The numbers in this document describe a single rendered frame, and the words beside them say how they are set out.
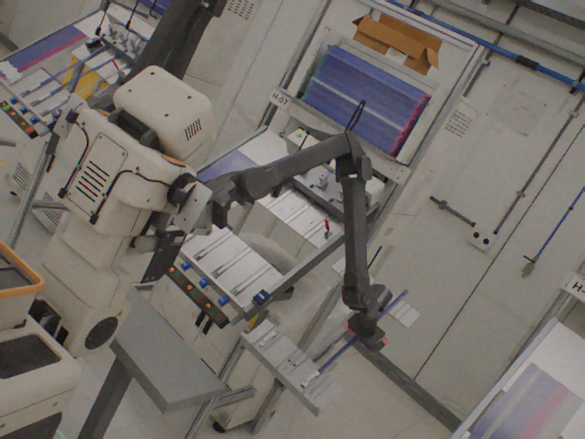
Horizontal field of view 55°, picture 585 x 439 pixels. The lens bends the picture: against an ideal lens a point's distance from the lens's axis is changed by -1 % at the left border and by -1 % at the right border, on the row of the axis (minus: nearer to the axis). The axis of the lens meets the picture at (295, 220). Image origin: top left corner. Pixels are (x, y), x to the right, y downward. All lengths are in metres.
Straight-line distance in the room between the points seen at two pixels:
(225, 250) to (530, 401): 1.16
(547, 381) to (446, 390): 1.90
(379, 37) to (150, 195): 1.72
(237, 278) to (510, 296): 1.98
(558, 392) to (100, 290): 1.37
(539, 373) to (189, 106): 1.33
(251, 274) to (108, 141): 0.92
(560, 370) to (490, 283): 1.69
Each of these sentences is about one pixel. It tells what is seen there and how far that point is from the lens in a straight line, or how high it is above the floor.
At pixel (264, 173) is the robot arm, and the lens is 1.37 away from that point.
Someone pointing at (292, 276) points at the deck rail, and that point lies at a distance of 2.08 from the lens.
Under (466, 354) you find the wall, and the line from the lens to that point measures 3.73.
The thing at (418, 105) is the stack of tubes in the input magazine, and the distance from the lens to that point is 2.23.
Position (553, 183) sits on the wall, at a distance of 3.58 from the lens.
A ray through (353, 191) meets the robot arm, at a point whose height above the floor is 1.31.
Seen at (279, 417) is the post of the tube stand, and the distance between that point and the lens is 2.08.
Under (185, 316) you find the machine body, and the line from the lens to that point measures 2.64.
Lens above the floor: 1.59
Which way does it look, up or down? 15 degrees down
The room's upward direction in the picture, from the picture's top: 29 degrees clockwise
